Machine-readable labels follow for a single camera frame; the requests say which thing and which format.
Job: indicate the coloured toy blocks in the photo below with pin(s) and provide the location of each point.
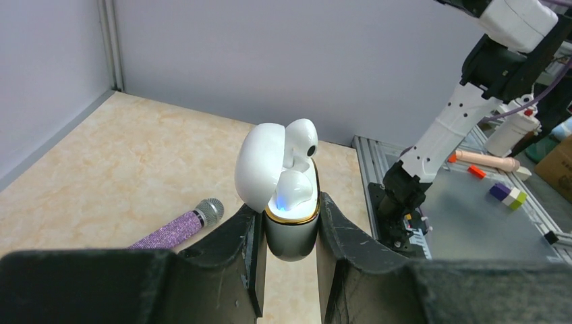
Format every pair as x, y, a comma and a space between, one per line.
511, 197

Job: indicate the white square earbud case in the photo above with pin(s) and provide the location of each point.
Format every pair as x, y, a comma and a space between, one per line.
276, 175

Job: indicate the aluminium front rail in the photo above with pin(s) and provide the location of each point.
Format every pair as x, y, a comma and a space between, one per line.
464, 221

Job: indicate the white earbud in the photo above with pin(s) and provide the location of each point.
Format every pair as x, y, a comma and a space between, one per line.
293, 188
301, 143

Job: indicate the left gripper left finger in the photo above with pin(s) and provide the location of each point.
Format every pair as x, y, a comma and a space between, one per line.
219, 279

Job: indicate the beige toy tube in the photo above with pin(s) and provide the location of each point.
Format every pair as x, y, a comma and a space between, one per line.
507, 164

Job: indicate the purple glitter microphone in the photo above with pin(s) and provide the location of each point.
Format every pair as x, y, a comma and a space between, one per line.
207, 213

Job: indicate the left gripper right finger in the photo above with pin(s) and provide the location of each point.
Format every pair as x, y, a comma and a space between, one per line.
362, 281

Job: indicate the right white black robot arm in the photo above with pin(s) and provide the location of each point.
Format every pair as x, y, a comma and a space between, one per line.
519, 40

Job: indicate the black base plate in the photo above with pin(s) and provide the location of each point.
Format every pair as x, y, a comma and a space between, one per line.
405, 235

